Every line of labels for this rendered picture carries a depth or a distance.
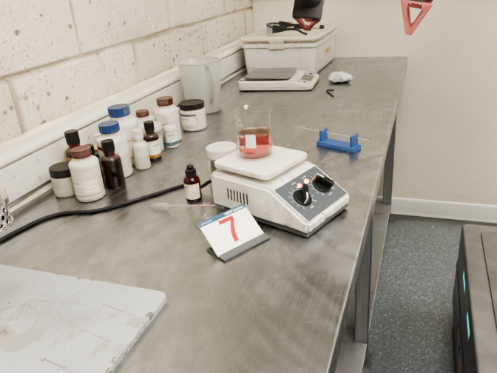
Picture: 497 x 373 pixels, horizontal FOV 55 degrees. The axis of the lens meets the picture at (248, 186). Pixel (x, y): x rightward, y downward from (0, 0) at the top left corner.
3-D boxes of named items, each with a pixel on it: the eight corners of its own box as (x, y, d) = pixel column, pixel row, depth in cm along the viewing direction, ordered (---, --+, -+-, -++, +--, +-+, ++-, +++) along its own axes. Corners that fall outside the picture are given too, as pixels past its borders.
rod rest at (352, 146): (362, 149, 107) (362, 133, 105) (353, 153, 105) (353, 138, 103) (324, 140, 113) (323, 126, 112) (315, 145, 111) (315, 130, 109)
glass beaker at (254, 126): (281, 158, 82) (279, 109, 78) (248, 167, 79) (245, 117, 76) (261, 147, 87) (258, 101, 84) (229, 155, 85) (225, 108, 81)
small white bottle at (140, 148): (154, 166, 106) (148, 128, 102) (143, 171, 103) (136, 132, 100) (143, 163, 108) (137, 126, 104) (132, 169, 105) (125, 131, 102)
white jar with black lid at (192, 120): (194, 123, 134) (191, 98, 131) (212, 126, 130) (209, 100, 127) (177, 129, 130) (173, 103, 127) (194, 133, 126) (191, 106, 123)
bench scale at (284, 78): (311, 92, 158) (311, 77, 156) (237, 92, 165) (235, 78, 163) (319, 79, 174) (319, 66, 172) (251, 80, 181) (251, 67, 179)
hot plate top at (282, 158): (309, 157, 83) (309, 152, 82) (267, 181, 74) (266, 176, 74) (255, 146, 90) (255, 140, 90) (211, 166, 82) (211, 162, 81)
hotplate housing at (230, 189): (350, 207, 82) (351, 163, 78) (308, 240, 73) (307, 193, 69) (250, 180, 95) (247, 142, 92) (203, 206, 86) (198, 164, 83)
